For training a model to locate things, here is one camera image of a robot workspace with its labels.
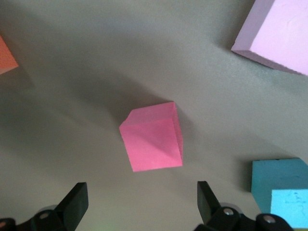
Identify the red foam cube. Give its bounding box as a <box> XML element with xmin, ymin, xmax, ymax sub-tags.
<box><xmin>119</xmin><ymin>101</ymin><xmax>184</xmax><ymax>173</ymax></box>

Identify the orange foam cube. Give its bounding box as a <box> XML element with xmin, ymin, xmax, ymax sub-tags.
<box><xmin>0</xmin><ymin>35</ymin><xmax>19</xmax><ymax>75</ymax></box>

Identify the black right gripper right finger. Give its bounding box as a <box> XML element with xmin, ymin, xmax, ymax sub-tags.
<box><xmin>194</xmin><ymin>180</ymin><xmax>295</xmax><ymax>231</ymax></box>

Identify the pink foam cube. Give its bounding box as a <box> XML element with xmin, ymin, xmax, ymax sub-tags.
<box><xmin>230</xmin><ymin>0</ymin><xmax>308</xmax><ymax>77</ymax></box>

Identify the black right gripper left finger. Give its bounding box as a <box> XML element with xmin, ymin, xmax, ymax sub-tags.
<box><xmin>0</xmin><ymin>182</ymin><xmax>89</xmax><ymax>231</ymax></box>

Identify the blue foam cube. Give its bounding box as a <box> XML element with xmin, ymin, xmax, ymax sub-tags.
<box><xmin>251</xmin><ymin>157</ymin><xmax>308</xmax><ymax>229</ymax></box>

